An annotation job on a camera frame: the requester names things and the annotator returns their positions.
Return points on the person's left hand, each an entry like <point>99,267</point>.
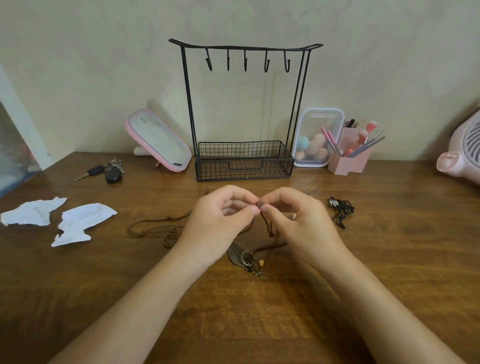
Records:
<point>213,228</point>

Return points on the person's right hand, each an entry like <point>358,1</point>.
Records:
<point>307,232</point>

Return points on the person's left forearm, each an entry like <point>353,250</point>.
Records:
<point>127,318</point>

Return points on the person's right forearm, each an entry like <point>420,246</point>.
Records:
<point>386,322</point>

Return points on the pink brush holder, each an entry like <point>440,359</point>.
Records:
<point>347,166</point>

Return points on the small peach makeup sponge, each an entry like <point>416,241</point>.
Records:
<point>299,154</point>

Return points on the teal makeup sponge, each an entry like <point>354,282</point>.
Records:
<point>302,142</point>

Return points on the pink pen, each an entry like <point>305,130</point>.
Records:
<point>326,135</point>
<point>332,140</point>

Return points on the grey purple pencil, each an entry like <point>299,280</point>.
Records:
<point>365,147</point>

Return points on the pink framed table mirror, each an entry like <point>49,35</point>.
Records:
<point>157,139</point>

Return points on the pink makeup brush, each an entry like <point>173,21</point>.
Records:
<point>363,136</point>

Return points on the black oval key fob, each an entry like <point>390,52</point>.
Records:
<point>113,176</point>

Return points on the clear plastic container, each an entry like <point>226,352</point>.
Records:
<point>318,119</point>

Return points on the dark cosmetic pencils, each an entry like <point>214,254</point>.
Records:
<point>351,123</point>

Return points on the silver key bunch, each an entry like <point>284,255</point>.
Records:
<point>115,164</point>

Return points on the coral tipped makeup brush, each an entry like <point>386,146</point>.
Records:
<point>372,126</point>

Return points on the white crumpled paper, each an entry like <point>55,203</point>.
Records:
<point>32,213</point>
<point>84,218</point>

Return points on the black headed car key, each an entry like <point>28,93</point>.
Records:
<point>96,170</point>

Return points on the pink pig shaped desk fan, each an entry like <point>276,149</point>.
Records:
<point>463,157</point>

